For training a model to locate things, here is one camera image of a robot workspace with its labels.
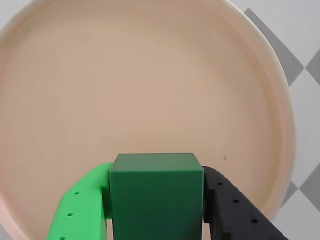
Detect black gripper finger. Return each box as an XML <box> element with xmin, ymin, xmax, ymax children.
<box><xmin>201</xmin><ymin>165</ymin><xmax>290</xmax><ymax>240</ymax></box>

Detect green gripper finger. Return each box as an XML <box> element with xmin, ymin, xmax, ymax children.
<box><xmin>44</xmin><ymin>162</ymin><xmax>115</xmax><ymax>240</ymax></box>

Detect dark green dice cube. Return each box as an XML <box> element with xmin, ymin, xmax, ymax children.
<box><xmin>108</xmin><ymin>152</ymin><xmax>205</xmax><ymax>240</ymax></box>

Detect beige round plate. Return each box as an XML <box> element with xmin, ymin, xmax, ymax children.
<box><xmin>0</xmin><ymin>0</ymin><xmax>297</xmax><ymax>240</ymax></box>

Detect grey white checkered mat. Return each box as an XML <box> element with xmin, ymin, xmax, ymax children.
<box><xmin>243</xmin><ymin>7</ymin><xmax>320</xmax><ymax>240</ymax></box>

